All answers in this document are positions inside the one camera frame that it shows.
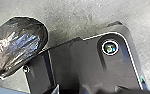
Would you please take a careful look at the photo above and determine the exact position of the round base indicator light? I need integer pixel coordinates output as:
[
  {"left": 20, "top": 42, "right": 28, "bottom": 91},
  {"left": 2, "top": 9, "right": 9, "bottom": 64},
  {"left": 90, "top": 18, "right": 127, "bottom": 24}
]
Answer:
[
  {"left": 22, "top": 65, "right": 30, "bottom": 74},
  {"left": 101, "top": 39, "right": 120, "bottom": 57}
]

